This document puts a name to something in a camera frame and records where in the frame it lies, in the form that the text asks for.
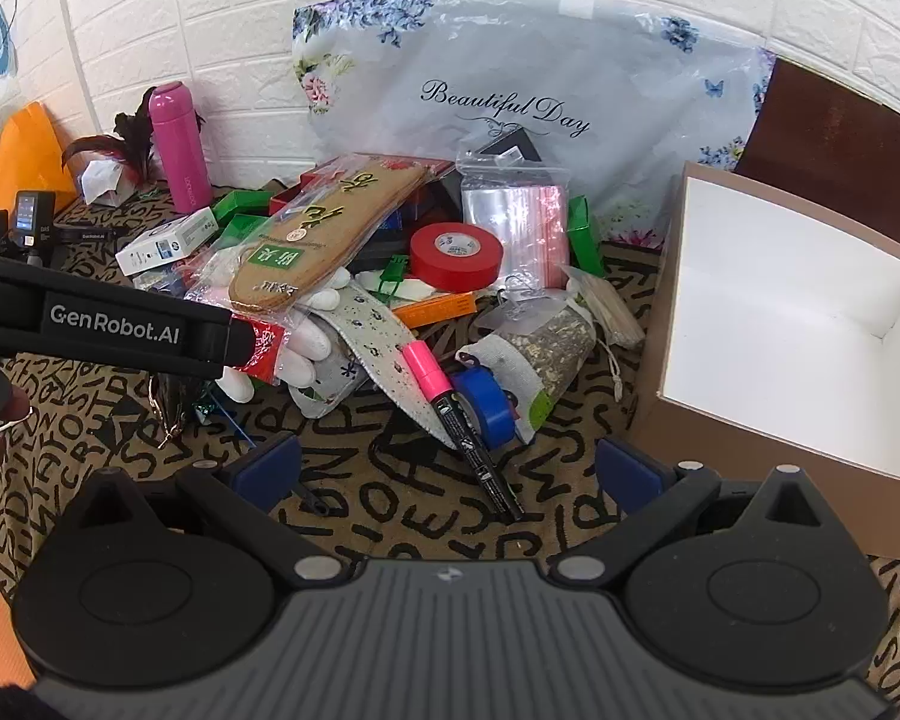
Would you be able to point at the dark feather decoration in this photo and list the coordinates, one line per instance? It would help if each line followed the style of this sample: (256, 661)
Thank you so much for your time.
(124, 142)

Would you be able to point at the orange paper bag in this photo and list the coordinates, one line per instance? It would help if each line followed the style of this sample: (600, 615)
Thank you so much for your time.
(22, 157)

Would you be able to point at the orange box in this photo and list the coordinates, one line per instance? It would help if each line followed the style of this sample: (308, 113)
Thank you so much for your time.
(435, 307)

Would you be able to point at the cardboard box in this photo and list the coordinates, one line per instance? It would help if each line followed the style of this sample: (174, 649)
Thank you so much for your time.
(780, 330)

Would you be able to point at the blue tape roll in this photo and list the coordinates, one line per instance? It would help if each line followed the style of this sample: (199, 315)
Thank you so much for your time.
(489, 405)

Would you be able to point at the clear zip bag pack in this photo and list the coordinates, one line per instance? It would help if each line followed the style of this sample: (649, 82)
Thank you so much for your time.
(514, 217)

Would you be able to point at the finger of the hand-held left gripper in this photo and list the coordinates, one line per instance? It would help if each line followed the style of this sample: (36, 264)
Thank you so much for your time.
(225, 345)

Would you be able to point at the white glove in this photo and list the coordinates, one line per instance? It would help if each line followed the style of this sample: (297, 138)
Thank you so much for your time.
(307, 345)

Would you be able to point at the dried herb sachet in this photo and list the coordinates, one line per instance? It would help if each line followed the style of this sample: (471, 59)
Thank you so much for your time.
(540, 360)

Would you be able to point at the red snack packet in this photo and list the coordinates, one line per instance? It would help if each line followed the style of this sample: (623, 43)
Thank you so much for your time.
(264, 351)

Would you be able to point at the white product box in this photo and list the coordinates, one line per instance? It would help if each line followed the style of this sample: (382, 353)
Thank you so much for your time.
(165, 244)

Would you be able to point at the red tape roll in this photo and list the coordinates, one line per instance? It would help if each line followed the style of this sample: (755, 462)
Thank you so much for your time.
(456, 251)

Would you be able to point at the brown insole pack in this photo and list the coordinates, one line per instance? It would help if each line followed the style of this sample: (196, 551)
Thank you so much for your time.
(330, 232)

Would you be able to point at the floral plastic bag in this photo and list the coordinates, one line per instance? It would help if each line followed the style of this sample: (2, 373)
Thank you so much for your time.
(540, 67)

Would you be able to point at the pink capped black marker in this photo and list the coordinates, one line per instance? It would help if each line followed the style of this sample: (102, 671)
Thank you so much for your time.
(457, 420)

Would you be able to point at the dark brown panel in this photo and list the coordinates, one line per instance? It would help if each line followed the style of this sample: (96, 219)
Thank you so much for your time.
(832, 135)

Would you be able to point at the green box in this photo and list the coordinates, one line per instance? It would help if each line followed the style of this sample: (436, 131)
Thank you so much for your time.
(244, 202)
(585, 232)
(246, 229)

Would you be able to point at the pink thermos bottle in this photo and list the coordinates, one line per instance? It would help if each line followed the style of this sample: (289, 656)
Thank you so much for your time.
(180, 146)

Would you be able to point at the green plastic clip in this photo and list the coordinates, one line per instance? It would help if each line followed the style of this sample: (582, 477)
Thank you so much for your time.
(390, 277)

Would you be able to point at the black box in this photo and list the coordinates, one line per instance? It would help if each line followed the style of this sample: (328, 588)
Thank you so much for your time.
(511, 146)

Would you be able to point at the black printed bar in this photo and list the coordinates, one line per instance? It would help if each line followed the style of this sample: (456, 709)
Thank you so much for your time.
(82, 234)

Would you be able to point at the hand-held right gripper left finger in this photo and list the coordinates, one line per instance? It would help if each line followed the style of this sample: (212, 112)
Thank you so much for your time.
(266, 465)

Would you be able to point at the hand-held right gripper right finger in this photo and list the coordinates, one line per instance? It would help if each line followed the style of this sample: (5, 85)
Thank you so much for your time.
(630, 469)

